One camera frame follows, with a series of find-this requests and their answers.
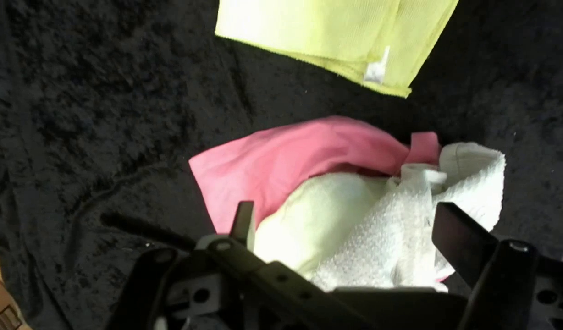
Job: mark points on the white terry towel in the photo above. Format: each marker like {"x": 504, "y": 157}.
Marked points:
{"x": 467, "y": 174}

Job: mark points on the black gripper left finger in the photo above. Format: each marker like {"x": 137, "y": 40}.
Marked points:
{"x": 243, "y": 223}

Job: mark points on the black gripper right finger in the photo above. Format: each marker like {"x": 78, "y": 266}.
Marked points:
{"x": 463, "y": 242}

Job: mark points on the yellow microfiber cloth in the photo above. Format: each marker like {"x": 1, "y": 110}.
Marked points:
{"x": 379, "y": 44}

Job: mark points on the pink cloth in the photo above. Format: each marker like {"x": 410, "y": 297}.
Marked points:
{"x": 269, "y": 165}

